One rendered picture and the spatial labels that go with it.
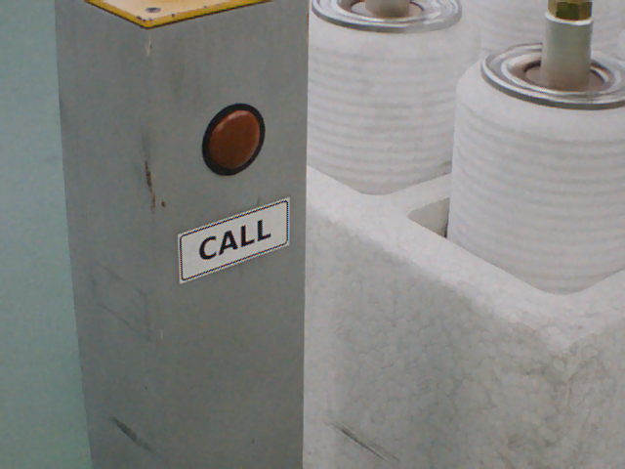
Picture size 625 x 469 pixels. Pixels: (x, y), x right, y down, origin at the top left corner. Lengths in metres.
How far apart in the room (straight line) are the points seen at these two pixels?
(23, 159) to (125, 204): 0.64
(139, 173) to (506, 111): 0.16
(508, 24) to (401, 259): 0.18
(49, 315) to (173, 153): 0.44
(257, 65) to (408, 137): 0.18
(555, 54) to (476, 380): 0.14
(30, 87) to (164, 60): 0.84
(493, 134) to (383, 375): 0.13
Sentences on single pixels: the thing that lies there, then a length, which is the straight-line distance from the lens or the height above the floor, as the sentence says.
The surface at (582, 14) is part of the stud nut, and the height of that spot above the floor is 0.28.
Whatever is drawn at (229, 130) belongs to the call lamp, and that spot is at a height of 0.27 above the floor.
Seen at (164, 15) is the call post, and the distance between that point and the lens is 0.42.
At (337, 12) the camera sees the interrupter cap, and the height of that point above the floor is 0.25.
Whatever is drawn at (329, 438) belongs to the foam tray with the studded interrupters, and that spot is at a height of 0.06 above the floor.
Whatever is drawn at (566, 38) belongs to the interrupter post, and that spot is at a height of 0.27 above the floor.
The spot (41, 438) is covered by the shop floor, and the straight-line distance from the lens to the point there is 0.75.
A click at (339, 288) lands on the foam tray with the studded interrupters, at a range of 0.60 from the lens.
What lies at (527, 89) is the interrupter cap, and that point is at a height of 0.25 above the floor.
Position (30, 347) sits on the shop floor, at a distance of 0.83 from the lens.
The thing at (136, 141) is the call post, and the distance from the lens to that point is 0.44.
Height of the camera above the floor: 0.44
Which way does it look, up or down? 28 degrees down
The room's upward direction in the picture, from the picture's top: 1 degrees clockwise
